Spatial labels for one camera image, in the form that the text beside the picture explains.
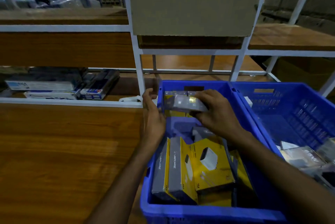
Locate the person's left hand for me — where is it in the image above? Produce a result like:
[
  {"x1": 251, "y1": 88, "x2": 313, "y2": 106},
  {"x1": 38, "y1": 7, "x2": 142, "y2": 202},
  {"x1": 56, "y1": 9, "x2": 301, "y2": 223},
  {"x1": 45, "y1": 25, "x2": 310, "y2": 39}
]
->
[{"x1": 140, "y1": 88, "x2": 167, "y2": 153}]

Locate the person's right hand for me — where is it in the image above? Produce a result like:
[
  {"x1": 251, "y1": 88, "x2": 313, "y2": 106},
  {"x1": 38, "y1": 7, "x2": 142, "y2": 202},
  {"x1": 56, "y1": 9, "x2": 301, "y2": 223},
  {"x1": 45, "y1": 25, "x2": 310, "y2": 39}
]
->
[{"x1": 189, "y1": 89, "x2": 246, "y2": 144}]

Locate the white metal shelving rack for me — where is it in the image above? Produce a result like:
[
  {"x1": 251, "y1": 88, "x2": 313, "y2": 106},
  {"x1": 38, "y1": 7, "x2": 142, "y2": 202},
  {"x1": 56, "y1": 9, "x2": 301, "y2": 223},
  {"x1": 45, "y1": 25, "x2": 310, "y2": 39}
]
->
[{"x1": 0, "y1": 0, "x2": 335, "y2": 224}]

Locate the white charger box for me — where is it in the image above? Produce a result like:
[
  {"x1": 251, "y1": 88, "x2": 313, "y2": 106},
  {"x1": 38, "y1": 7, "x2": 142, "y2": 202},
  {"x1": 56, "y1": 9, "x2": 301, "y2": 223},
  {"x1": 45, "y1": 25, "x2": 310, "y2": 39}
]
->
[{"x1": 314, "y1": 171, "x2": 335, "y2": 190}]

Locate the person's right forearm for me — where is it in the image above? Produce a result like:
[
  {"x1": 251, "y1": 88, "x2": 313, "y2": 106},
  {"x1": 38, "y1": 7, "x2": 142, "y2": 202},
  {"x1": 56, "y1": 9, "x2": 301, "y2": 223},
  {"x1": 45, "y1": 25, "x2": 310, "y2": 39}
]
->
[{"x1": 230, "y1": 129, "x2": 335, "y2": 224}]

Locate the open brown cardboard box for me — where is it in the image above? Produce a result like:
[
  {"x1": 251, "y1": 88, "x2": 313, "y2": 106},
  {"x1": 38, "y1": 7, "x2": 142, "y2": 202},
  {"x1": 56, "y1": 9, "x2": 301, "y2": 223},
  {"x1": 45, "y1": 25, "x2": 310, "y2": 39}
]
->
[{"x1": 264, "y1": 57, "x2": 335, "y2": 91}]

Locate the group of yellow charger boxes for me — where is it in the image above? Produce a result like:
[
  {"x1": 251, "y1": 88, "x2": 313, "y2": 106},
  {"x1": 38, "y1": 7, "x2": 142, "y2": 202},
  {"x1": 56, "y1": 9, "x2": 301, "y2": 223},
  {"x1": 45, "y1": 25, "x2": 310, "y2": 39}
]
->
[{"x1": 151, "y1": 91, "x2": 254, "y2": 207}]

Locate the black flat case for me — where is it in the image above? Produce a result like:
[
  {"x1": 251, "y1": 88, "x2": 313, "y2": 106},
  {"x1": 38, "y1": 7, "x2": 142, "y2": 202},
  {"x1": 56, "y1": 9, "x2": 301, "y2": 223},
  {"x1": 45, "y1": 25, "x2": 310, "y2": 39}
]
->
[{"x1": 5, "y1": 67, "x2": 87, "y2": 83}]

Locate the clear plastic sheet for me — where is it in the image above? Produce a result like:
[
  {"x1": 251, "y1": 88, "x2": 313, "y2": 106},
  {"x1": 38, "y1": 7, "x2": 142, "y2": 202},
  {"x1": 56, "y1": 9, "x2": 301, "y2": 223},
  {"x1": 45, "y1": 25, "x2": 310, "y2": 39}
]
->
[{"x1": 36, "y1": 0, "x2": 101, "y2": 9}]

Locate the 65W orange charger box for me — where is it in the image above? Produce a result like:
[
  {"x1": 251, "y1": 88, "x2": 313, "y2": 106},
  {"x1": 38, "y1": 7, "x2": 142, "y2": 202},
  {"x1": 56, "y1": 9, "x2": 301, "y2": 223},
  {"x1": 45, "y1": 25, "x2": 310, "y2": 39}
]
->
[{"x1": 280, "y1": 146, "x2": 326, "y2": 169}]

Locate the person's left forearm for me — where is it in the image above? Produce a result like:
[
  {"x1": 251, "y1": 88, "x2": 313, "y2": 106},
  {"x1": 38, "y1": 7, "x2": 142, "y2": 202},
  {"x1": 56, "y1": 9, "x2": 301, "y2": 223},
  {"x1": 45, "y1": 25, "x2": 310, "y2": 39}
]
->
[{"x1": 85, "y1": 142, "x2": 157, "y2": 224}]

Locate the flat brown cardboard box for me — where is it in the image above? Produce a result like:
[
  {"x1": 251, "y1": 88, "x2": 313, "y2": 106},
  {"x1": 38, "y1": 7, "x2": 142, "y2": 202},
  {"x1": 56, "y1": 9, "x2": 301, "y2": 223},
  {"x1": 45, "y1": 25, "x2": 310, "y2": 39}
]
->
[{"x1": 128, "y1": 0, "x2": 267, "y2": 37}]

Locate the white plastic packet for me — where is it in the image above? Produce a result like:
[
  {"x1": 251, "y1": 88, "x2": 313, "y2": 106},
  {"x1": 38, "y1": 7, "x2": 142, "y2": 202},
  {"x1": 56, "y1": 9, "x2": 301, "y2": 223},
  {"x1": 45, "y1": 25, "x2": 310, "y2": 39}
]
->
[{"x1": 5, "y1": 81, "x2": 79, "y2": 100}]

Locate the blue plastic crate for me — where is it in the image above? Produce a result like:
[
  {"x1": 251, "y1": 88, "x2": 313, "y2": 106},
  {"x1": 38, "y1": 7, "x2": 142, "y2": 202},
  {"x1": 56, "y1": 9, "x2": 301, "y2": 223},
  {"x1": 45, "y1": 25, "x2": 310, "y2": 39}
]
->
[
  {"x1": 230, "y1": 81, "x2": 335, "y2": 198},
  {"x1": 140, "y1": 80, "x2": 287, "y2": 224}
]

